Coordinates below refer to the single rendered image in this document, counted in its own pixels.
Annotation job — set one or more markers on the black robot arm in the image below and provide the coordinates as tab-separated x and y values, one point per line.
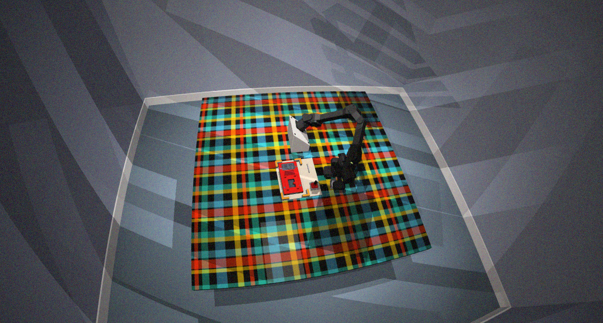
354	153

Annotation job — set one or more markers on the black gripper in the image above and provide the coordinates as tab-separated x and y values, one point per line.
339	184

